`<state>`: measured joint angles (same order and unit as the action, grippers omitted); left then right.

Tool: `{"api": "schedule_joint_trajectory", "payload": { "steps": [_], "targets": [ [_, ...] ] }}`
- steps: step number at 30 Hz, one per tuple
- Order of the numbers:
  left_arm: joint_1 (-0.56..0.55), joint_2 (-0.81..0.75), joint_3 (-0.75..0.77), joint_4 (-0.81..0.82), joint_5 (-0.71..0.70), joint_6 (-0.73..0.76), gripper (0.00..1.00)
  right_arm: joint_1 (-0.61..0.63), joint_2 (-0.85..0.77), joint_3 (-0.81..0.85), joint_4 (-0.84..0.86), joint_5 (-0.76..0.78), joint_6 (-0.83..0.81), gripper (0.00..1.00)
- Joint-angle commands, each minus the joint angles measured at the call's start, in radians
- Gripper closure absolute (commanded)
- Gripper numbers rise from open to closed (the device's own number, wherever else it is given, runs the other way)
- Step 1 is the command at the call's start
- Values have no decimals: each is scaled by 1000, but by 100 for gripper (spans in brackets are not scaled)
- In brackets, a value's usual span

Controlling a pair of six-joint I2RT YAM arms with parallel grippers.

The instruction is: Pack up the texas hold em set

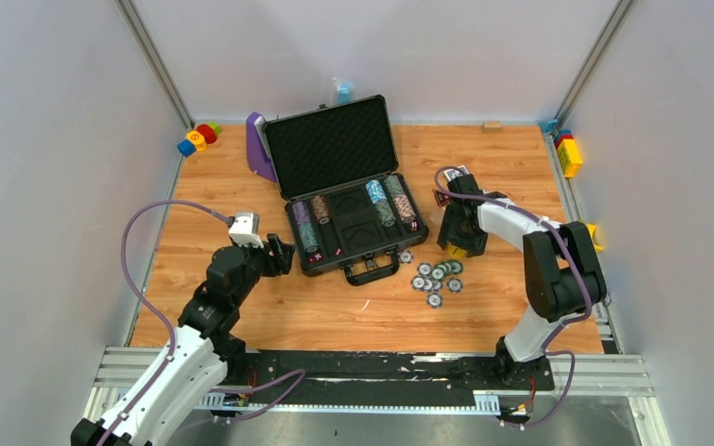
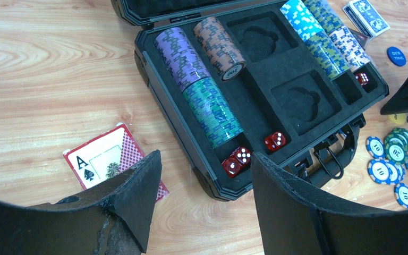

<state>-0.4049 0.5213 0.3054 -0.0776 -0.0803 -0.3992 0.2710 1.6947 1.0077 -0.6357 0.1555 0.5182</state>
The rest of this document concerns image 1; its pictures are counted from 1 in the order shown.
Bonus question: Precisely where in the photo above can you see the yellow big blind button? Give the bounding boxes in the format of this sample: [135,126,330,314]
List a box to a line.
[446,243,468,258]

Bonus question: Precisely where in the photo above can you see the teal poker chip stack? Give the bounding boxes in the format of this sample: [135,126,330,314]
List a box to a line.
[298,222,320,255]

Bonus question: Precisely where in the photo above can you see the blue playing card deck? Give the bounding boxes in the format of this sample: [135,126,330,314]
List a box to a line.
[443,166,469,182]

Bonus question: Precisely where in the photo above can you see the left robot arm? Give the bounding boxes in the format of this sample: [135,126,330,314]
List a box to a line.
[71,234,295,445]

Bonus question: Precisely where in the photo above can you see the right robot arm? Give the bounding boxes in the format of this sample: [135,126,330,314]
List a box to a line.
[434,166,607,388]

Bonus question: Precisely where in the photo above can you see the black poker set case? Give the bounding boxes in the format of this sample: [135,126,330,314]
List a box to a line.
[263,95,430,286]

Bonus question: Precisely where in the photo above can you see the red triangular card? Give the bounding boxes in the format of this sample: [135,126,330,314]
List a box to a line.
[433,190,449,207]

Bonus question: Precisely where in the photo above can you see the red die pair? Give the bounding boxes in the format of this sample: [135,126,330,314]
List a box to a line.
[307,252,324,264]

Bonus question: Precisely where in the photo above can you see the pink white poker chip stack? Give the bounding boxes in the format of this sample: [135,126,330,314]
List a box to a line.
[393,193,417,224]

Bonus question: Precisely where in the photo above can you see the purple poker chip stack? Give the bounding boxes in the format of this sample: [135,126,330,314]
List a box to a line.
[292,201,312,227]

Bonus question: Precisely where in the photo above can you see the loose chip top left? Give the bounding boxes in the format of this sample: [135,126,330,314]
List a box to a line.
[417,262,432,277]

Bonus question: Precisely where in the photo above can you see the loose chip right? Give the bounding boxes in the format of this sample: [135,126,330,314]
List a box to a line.
[446,278,463,294]

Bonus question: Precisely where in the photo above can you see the brown poker chip stack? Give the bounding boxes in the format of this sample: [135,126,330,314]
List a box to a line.
[311,195,331,225]

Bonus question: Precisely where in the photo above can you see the dark green poker chip stack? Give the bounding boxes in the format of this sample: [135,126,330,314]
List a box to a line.
[383,175,405,199]

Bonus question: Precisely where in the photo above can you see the light blue poker chip stack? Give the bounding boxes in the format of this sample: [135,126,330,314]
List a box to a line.
[365,180,388,204]

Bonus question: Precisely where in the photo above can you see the loose chip front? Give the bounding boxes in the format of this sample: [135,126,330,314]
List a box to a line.
[426,293,443,308]

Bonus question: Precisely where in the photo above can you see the purple stand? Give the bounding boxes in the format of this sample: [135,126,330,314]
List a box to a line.
[245,112,277,183]

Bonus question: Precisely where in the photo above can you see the small wooden block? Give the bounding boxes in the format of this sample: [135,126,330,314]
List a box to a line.
[482,121,503,133]

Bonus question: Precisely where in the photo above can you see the yellow red toy brick block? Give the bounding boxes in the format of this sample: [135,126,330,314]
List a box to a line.
[554,130,584,178]

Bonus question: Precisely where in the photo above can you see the yellow curved toy piece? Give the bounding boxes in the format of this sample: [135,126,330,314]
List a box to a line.
[586,223,604,253]

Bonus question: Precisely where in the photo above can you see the coloured toy cylinders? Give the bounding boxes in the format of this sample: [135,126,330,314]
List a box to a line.
[177,122,222,158]

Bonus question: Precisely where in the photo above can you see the light blue bottle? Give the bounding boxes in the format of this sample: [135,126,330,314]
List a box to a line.
[332,78,354,105]

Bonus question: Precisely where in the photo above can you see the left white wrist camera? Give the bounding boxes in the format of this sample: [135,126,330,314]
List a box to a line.
[229,211,264,249]

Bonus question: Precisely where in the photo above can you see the loose chip near handle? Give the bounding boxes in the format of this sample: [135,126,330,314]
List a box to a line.
[398,250,414,264]

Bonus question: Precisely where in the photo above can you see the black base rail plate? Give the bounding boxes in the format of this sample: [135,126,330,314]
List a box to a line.
[222,349,554,391]

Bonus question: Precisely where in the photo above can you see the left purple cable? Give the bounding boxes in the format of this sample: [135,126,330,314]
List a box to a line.
[95,200,307,446]

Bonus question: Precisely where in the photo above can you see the purple cable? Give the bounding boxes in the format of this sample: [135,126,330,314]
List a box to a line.
[433,165,595,430]
[95,200,307,446]

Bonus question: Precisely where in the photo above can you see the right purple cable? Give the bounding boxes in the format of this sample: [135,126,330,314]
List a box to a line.
[433,165,595,430]

